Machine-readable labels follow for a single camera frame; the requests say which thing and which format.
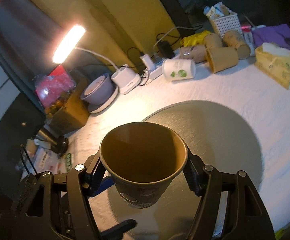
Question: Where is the white power strip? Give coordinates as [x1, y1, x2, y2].
[144, 63, 162, 82]

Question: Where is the white green-print paper cup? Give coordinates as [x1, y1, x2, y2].
[162, 59, 196, 82]

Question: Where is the plain brown paper cup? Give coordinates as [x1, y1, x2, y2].
[206, 47, 239, 74]

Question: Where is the white LED desk lamp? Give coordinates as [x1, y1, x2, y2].
[52, 24, 141, 95]

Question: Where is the black power adapter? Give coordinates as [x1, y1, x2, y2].
[157, 40, 175, 59]

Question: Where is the black round object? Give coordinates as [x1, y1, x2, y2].
[56, 135, 69, 154]

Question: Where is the right patterned paper cup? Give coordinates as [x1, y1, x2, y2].
[222, 30, 251, 60]

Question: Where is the pink wrapped fruit bag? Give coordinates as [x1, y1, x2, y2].
[34, 64, 76, 118]

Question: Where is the patterned yellow paper cup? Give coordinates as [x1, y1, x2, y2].
[99, 122, 189, 209]

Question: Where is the pink white small carton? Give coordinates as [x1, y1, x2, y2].
[241, 24, 255, 56]

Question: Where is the operator hand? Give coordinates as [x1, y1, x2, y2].
[168, 232, 187, 240]

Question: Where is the left patterned paper cup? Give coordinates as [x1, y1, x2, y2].
[180, 44, 207, 63]

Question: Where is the purple bowl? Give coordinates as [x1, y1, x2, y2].
[80, 73, 114, 105]

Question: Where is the white plastic basket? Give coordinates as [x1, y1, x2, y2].
[209, 12, 242, 38]

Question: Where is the purple cloth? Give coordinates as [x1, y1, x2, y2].
[252, 24, 290, 50]

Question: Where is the cardboard box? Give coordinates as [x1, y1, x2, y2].
[46, 76, 90, 134]

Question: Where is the white USB charger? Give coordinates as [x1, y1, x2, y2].
[140, 54, 156, 72]

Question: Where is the printed snack bag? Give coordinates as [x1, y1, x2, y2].
[23, 146, 75, 174]

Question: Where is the rear patterned paper cup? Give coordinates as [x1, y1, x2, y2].
[203, 33, 223, 49]

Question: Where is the round grey mat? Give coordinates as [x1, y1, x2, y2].
[106, 101, 263, 239]

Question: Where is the yellow tissue pack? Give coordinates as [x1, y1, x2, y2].
[254, 42, 290, 90]

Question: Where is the white tablecloth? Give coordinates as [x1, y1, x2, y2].
[69, 59, 290, 231]

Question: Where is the white plate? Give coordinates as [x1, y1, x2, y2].
[88, 87, 119, 114]

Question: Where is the yellow curtain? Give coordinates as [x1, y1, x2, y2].
[12, 0, 183, 68]

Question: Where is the yellow plastic bag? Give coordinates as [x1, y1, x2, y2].
[180, 30, 211, 47]

